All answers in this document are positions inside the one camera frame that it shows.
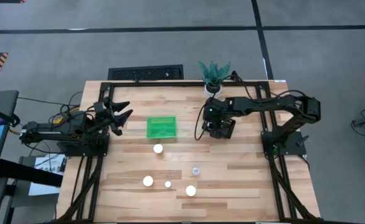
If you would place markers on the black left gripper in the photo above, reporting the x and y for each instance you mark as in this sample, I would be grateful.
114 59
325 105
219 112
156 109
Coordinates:
107 123

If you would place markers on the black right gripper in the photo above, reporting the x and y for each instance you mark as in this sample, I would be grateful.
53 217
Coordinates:
220 113

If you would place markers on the black plastic mesh bin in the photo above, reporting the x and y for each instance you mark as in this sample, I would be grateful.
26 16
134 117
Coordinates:
232 126

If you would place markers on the small clear bottle cap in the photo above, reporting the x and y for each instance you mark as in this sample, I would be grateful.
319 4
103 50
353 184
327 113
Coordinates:
196 171

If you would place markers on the large white ball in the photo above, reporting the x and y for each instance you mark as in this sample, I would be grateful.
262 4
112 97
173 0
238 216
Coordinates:
190 190
148 181

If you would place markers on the small white ball bottom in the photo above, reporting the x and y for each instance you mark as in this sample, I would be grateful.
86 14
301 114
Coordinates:
167 184

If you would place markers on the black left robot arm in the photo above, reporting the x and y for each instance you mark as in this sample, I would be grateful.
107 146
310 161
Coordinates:
42 129

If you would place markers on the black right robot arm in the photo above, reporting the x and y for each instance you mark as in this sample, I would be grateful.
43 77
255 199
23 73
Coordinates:
263 104

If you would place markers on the green plastic mesh bin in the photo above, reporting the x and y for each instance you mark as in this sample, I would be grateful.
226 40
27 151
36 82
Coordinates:
160 127

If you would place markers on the white plant pot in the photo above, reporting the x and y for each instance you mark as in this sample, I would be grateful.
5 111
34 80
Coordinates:
212 92

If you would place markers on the green artificial plant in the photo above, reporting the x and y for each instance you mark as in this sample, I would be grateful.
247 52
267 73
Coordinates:
213 74

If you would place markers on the black keyboard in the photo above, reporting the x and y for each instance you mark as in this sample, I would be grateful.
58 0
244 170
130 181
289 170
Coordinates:
145 73

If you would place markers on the white printed paper sheet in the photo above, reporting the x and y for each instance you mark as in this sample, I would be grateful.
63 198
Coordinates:
50 163

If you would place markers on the plain white paper sheet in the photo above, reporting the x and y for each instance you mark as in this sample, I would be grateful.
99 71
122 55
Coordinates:
42 189

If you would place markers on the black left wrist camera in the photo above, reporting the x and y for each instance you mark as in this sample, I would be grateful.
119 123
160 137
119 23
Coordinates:
99 109

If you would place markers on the black aluminium table frame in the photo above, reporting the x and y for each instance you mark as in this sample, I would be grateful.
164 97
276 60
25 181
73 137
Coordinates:
170 84

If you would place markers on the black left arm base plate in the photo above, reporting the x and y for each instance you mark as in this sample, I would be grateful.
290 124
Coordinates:
76 152

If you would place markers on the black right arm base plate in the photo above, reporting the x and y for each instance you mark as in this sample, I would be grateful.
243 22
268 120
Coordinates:
294 149

